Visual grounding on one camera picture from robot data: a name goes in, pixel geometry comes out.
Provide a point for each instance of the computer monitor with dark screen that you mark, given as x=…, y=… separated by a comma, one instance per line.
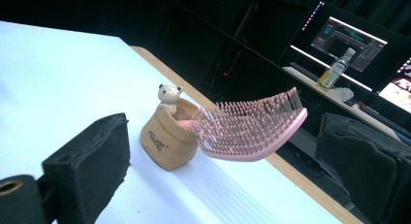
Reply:
x=347, y=39

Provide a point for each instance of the black keyboard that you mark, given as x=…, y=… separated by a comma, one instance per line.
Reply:
x=303, y=71

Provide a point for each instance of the clear bottle with yellow label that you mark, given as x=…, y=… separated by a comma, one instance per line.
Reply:
x=336, y=70

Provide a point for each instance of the computer monitor with bright screen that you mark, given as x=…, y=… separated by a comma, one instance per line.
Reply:
x=399, y=91

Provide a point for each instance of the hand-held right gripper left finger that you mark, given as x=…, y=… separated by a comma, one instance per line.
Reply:
x=93, y=166

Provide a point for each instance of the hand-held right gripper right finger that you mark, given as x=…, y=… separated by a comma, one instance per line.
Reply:
x=362, y=172

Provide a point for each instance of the crumpled clear plastic bag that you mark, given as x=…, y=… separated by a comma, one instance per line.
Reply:
x=343, y=94

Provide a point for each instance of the white monitor desk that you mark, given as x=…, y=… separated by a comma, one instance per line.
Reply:
x=365, y=114

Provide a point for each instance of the tan bag-shaped holder with bear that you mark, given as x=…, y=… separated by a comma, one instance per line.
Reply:
x=163, y=143

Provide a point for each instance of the pink hairbrush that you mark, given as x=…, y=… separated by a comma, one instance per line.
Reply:
x=245, y=136

